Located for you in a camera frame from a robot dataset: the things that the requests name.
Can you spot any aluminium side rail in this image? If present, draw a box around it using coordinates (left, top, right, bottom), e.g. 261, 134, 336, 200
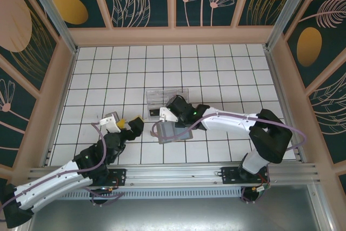
264, 48, 308, 163

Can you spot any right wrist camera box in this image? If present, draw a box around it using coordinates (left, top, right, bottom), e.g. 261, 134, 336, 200
158, 107, 179, 124

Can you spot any aluminium corner post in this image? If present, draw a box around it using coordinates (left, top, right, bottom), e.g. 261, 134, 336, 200
21, 0, 79, 55
264, 0, 324, 51

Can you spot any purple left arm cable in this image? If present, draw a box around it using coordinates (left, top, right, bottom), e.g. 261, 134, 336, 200
0, 121, 127, 222

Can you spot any aluminium frame rail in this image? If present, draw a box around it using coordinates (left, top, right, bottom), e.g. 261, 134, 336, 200
25, 162, 324, 190

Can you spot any grey card holder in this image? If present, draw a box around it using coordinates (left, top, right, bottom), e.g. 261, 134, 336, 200
156, 121, 194, 145

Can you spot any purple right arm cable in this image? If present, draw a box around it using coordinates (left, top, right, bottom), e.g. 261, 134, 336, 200
151, 114, 305, 205

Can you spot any slotted grey cable duct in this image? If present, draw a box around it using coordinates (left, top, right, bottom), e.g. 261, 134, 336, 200
36, 187, 244, 200

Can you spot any grey metal sheet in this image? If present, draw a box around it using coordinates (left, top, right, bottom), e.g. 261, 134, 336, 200
26, 183, 330, 231

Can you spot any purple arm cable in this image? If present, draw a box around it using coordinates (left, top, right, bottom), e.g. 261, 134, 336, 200
151, 114, 305, 205
0, 121, 127, 222

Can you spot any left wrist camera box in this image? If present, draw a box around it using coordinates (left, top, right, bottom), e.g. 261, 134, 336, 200
98, 111, 122, 134

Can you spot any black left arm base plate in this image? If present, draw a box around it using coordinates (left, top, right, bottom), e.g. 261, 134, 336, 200
77, 168, 128, 187

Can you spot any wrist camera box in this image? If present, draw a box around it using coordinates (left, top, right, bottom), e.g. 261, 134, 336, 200
98, 111, 122, 134
158, 107, 179, 124

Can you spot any clear acrylic card tray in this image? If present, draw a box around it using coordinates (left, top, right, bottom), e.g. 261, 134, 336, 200
145, 87, 190, 122

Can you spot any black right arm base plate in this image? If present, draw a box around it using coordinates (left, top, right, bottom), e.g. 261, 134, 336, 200
220, 166, 271, 185

